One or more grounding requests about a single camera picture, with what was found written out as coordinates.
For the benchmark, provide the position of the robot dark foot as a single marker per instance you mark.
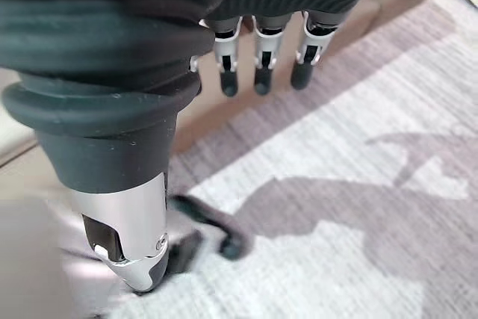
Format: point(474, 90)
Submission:
point(220, 225)

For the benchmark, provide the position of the grey patterned rug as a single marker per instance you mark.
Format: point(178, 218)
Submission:
point(336, 203)

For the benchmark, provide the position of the robot silver leg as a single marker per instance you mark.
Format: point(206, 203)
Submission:
point(33, 259)

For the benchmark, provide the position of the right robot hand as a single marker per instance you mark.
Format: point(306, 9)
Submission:
point(112, 35)

